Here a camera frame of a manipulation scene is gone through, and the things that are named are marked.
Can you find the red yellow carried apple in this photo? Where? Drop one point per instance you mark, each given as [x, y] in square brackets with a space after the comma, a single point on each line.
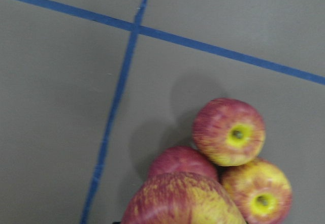
[181, 197]

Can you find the red yellow apple far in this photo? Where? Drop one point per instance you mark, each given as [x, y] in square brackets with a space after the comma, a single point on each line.
[182, 159]

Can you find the red yellow apple near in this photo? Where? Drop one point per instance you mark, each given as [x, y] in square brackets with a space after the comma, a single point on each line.
[229, 132]

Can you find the red yellow apple side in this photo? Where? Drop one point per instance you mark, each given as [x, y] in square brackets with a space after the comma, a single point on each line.
[260, 190]

